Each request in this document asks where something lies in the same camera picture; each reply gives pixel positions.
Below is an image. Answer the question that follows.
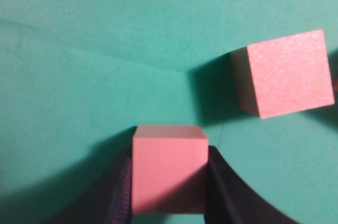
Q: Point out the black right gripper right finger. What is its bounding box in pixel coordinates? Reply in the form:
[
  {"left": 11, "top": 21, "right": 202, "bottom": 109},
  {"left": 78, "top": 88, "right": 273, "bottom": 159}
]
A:
[{"left": 204, "top": 146, "right": 297, "bottom": 224}]

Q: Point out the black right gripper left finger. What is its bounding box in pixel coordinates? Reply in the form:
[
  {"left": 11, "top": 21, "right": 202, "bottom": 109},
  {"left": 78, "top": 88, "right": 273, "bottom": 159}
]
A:
[{"left": 87, "top": 152, "right": 133, "bottom": 224}]

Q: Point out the pink cube column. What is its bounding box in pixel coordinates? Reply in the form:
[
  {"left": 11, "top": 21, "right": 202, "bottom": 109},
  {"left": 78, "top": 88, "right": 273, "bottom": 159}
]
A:
[
  {"left": 333, "top": 78, "right": 338, "bottom": 92},
  {"left": 132, "top": 125, "right": 209, "bottom": 214},
  {"left": 229, "top": 29, "right": 335, "bottom": 119}
]

